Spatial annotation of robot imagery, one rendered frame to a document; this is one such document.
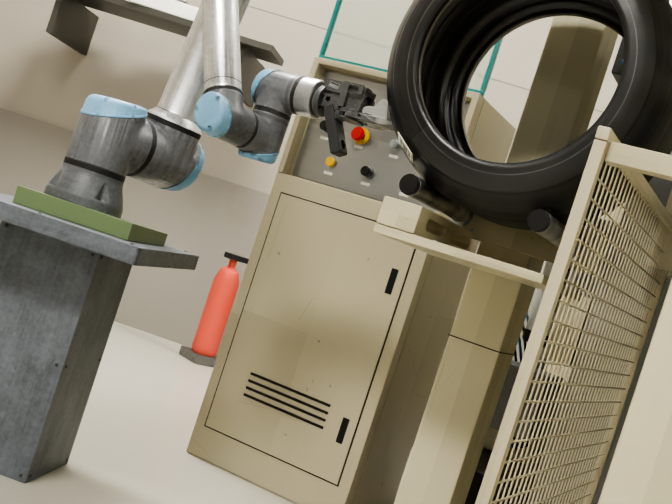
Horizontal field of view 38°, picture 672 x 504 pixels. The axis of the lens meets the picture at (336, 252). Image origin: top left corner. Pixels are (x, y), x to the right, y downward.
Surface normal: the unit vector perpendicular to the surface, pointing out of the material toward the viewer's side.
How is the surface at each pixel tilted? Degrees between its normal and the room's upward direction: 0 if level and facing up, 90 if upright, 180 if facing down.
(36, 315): 90
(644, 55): 87
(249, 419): 90
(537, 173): 99
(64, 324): 90
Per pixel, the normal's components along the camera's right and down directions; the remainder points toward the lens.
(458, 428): -0.43, -0.14
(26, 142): -0.11, -0.04
